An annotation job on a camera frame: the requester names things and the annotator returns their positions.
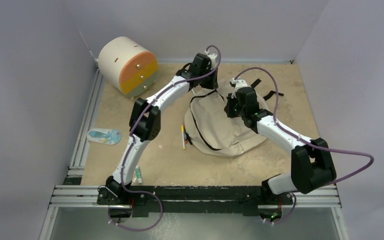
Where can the yellow marker pen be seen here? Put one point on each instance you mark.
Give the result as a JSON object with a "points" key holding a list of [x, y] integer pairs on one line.
{"points": [[183, 137]]}

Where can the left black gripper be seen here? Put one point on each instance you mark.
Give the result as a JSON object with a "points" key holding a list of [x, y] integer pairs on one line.
{"points": [[212, 84]]}

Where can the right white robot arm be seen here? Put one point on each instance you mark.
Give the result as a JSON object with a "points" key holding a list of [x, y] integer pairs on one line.
{"points": [[311, 166]]}

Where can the green white glue stick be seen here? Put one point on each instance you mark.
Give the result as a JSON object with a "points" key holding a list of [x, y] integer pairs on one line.
{"points": [[138, 175]]}

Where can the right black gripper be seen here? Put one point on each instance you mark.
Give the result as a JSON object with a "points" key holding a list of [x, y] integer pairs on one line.
{"points": [[227, 109]]}

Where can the beige canvas backpack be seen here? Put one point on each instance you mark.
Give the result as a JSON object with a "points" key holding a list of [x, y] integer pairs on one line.
{"points": [[210, 130]]}

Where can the round white drawer cabinet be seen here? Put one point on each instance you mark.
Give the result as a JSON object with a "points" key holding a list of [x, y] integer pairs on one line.
{"points": [[128, 66]]}

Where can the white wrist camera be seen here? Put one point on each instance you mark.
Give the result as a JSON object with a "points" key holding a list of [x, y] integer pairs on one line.
{"points": [[237, 84], [214, 57]]}

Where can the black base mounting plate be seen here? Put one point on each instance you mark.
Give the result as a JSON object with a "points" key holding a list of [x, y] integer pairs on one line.
{"points": [[246, 200]]}

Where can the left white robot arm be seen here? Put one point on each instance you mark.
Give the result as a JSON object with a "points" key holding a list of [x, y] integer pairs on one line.
{"points": [[146, 116]]}

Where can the light blue packaged item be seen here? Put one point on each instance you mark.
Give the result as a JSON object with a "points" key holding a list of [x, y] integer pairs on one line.
{"points": [[104, 136]]}

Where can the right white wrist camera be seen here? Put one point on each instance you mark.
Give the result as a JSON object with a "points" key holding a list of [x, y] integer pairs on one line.
{"points": [[237, 84]]}

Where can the red orange pen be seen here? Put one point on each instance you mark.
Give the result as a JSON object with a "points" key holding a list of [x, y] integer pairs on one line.
{"points": [[187, 138]]}

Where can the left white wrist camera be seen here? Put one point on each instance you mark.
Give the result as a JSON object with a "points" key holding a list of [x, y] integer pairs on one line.
{"points": [[214, 57]]}

